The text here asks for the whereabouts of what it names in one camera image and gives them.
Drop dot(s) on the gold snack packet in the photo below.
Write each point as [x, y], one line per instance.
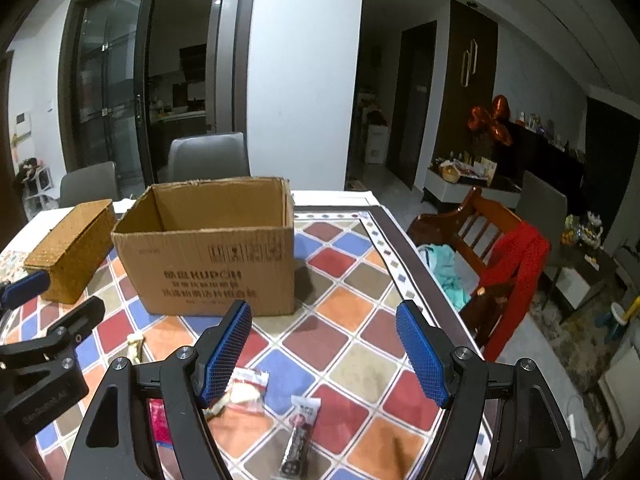
[135, 347]

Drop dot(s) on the brown cardboard box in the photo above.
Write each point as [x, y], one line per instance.
[225, 270]

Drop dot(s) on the black range hood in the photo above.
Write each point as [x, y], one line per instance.
[192, 62]

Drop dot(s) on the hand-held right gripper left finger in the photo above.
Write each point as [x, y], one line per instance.
[225, 355]

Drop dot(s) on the brown wooden chair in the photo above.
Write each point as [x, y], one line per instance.
[480, 205]

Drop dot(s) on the glass sliding door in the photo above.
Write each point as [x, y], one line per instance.
[105, 85]

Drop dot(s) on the dark coffee table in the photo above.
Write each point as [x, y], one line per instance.
[580, 265]

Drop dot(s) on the white hallway box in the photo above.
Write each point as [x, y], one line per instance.
[377, 145]

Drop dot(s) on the red snack packet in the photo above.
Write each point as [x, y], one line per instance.
[160, 420]

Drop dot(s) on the blue yellow plastic toy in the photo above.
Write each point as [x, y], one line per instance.
[622, 315]

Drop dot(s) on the teal cloth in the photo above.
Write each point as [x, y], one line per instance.
[445, 265]

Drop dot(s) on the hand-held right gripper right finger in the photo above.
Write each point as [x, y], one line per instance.
[420, 355]

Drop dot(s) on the dark plush toy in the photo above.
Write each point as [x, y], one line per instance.
[27, 166]

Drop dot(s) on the woven rattan lidded basket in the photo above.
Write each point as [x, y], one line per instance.
[70, 245]

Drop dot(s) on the red garment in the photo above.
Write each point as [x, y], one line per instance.
[520, 260]

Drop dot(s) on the white wall intercom panel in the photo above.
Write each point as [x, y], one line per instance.
[22, 125]

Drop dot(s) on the red foil balloons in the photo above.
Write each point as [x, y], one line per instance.
[492, 120]

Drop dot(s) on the white low cabinet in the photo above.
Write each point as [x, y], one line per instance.
[450, 190]

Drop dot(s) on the floral patterned placemat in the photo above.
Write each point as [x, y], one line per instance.
[10, 265]

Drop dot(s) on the clear red-edged snack packet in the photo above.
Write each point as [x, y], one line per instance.
[245, 385]

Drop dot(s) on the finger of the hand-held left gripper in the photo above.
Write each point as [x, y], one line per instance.
[75, 322]
[25, 287]

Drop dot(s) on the grey dining chair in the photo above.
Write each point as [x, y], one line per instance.
[207, 155]
[542, 205]
[87, 182]

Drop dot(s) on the black snack stick packet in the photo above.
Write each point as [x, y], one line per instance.
[297, 440]

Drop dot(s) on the white shelf rack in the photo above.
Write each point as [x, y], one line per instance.
[42, 182]

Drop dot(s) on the dark sideboard cabinet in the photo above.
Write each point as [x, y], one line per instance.
[545, 155]

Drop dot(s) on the colourful checkered tablecloth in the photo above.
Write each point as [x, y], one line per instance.
[345, 310]

